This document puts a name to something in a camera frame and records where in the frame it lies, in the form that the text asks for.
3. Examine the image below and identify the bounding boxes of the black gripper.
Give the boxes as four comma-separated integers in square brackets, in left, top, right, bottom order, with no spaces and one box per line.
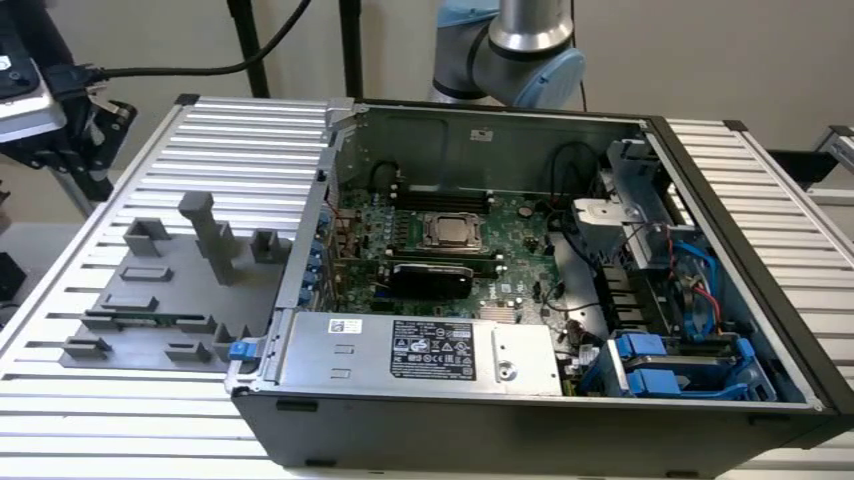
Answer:
[19,62,140,202]

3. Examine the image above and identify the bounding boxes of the green RAM stick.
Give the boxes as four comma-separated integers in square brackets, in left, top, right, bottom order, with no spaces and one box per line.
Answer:
[81,311,205,325]

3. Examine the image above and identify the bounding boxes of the black RAM slot bank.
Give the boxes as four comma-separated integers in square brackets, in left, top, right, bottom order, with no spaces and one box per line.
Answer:
[395,188,491,210]

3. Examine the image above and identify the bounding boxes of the aluminium stand leg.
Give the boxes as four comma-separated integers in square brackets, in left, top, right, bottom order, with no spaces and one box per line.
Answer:
[39,164,96,217]

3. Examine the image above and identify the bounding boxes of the black stand pole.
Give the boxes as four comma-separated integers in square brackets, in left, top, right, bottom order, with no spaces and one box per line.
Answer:
[338,0,366,99]
[224,0,272,99]

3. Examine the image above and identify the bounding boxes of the grey parts rack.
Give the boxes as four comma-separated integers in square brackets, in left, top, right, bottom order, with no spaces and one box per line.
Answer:
[57,191,296,375]

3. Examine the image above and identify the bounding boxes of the CPU socket with metal cover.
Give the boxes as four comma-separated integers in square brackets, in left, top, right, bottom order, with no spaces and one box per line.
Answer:
[414,211,487,251]

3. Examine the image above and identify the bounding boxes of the black graphics card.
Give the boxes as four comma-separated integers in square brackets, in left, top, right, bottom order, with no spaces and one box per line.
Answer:
[384,261,476,302]

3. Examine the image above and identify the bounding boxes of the silver power supply unit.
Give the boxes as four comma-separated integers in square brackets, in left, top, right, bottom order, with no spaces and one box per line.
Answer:
[264,310,570,399]

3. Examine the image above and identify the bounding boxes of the green motherboard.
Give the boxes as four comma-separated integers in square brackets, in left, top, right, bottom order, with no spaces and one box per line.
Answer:
[319,188,602,351]

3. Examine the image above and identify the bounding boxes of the silver chipset heat sink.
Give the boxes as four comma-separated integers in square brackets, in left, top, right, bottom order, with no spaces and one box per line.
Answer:
[475,304,523,327]

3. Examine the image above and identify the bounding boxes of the black open PC case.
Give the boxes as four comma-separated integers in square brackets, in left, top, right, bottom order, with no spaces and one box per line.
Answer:
[228,96,854,469]

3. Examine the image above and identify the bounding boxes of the blue disk bay cage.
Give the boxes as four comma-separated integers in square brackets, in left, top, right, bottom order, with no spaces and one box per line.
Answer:
[578,328,783,403]

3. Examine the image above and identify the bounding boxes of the thick black cable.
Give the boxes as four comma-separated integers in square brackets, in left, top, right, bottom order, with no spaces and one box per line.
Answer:
[97,0,316,80]

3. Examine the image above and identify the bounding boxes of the short black wire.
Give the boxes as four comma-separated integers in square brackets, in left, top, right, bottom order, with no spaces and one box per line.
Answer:
[371,159,403,197]

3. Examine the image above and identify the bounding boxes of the black looped wire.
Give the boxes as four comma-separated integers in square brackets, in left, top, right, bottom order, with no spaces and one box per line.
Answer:
[547,141,607,203]

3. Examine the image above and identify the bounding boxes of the silver metal drive bracket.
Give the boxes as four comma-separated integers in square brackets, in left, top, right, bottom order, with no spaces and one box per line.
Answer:
[568,138,703,272]

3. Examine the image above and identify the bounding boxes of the blue data wire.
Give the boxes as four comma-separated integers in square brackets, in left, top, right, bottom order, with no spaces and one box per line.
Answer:
[670,238,725,343]

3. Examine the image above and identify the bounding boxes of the red data wire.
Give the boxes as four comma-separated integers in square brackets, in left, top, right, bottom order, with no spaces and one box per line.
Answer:
[690,282,727,333]

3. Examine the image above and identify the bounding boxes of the aluminium frame rail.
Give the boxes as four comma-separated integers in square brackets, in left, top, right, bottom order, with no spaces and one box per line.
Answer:
[765,124,854,203]

